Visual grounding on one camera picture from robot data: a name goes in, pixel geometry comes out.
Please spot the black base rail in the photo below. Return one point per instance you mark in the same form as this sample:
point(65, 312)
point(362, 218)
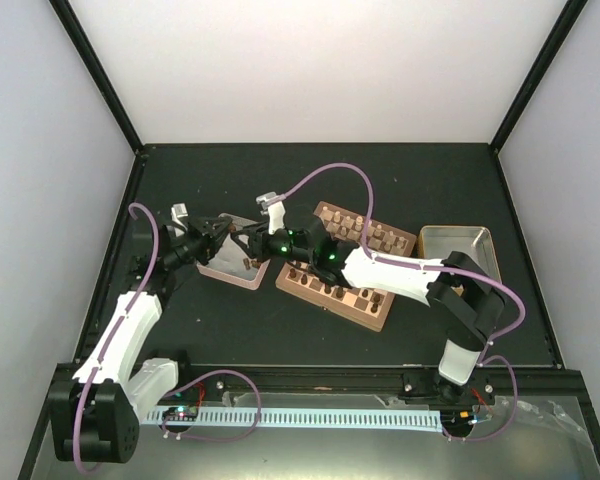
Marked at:
point(412, 381)

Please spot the yellow metal tray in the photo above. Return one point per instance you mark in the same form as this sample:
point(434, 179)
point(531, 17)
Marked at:
point(439, 241)

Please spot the pink metal tray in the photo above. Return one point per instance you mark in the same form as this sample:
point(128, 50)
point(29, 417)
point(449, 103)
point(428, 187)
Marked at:
point(231, 265)

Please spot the black frame post left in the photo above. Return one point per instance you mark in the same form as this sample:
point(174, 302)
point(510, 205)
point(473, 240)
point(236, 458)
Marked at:
point(83, 46)

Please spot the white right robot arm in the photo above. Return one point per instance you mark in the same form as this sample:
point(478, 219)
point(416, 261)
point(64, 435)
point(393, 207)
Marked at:
point(455, 287)

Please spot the wooden chess board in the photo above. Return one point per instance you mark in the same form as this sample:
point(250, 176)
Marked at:
point(356, 304)

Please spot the black frame post right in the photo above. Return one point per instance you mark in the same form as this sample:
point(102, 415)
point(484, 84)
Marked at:
point(550, 48)

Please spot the light blue slotted cable duct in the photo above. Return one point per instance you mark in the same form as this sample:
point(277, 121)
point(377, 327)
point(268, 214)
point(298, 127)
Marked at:
point(311, 418)

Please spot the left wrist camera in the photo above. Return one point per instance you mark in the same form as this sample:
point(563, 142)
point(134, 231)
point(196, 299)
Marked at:
point(179, 214)

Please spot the black frame post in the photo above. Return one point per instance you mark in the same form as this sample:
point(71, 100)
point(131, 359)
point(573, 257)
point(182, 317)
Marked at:
point(83, 46)
point(550, 48)

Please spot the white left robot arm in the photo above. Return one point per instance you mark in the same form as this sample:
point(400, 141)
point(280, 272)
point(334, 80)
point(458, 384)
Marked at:
point(96, 414)

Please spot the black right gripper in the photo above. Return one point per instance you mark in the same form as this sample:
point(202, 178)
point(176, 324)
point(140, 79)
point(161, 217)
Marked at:
point(258, 242)

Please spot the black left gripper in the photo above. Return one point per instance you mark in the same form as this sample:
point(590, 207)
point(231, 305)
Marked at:
point(206, 237)

